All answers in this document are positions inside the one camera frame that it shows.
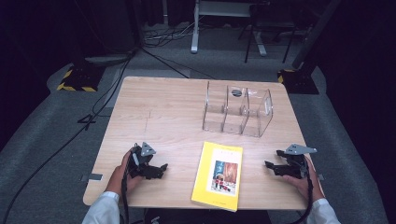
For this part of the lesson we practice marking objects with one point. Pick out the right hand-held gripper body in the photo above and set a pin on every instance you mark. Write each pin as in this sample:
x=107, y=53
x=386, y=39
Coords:
x=295, y=163

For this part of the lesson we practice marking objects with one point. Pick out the white desk frame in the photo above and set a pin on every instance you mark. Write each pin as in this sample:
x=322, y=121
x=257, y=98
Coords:
x=195, y=31

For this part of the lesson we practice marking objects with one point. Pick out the black round disc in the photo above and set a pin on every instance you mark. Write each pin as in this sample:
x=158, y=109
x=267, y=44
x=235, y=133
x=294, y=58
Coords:
x=236, y=93

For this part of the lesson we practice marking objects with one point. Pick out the grey tape strip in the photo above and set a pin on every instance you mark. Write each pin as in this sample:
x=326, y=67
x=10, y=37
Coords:
x=93, y=177
x=320, y=177

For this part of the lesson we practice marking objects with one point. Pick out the yellow book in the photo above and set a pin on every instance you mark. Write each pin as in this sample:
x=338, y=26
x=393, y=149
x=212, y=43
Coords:
x=218, y=175

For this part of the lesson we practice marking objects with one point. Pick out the clear acrylic organizer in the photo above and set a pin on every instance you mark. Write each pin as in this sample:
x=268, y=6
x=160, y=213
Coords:
x=238, y=115

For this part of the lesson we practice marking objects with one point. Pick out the black yellow striped stand base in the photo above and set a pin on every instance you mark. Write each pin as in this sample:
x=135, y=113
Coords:
x=81, y=79
x=299, y=82

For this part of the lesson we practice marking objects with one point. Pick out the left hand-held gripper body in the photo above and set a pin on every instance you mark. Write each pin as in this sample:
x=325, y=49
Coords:
x=140, y=158

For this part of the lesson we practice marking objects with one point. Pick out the person's left hand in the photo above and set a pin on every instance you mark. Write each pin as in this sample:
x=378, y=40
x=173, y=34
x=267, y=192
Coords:
x=116, y=180

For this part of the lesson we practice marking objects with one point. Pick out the grey metal pole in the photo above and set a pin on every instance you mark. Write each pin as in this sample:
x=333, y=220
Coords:
x=314, y=34

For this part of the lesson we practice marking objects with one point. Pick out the person's right hand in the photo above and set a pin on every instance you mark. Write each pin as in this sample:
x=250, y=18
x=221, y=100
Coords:
x=306, y=183

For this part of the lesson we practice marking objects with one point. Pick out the black chair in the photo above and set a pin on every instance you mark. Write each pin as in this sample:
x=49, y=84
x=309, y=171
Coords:
x=267, y=23

